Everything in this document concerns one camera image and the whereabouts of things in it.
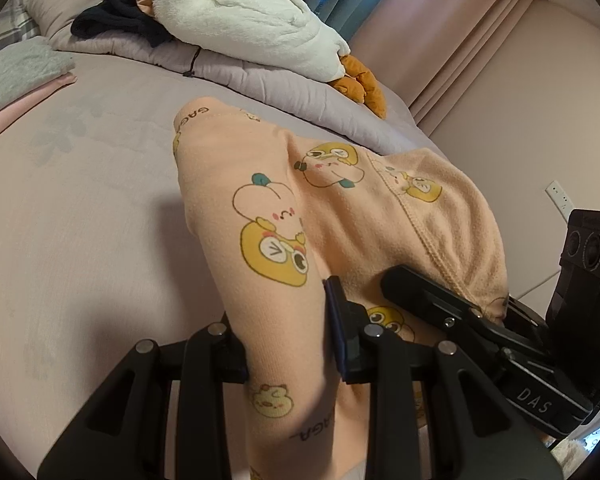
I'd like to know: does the pink folded cloth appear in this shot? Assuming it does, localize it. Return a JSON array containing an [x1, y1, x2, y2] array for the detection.
[[0, 72, 76, 134]]

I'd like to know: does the white fluffy goose plush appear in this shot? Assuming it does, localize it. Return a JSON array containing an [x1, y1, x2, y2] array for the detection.
[[135, 0, 387, 119]]

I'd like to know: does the lilac rolled duvet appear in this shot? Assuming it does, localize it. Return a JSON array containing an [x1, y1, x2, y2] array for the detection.
[[26, 0, 440, 155]]

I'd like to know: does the pink curtain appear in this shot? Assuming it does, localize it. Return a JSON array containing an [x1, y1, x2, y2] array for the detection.
[[348, 0, 533, 133]]

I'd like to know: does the mint green folded towel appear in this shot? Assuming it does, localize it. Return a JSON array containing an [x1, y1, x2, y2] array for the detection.
[[0, 37, 76, 110]]

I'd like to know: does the white wall socket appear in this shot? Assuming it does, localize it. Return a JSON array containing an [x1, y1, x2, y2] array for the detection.
[[545, 181, 574, 222]]

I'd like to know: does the peach cartoon print garment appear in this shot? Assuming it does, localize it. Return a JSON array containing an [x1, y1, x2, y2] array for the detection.
[[174, 98, 508, 479]]

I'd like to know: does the dark navy garment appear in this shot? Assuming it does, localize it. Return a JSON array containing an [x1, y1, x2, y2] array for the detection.
[[70, 0, 174, 48]]

